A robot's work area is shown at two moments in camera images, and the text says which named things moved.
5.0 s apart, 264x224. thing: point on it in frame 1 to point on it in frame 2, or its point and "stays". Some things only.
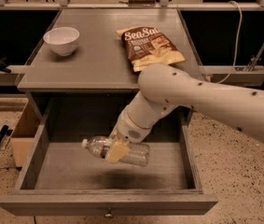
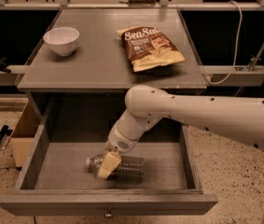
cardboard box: (24, 133) stays
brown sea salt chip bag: (148, 46) stays
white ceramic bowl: (62, 40) stays
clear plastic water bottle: (137, 155) to (130, 166)
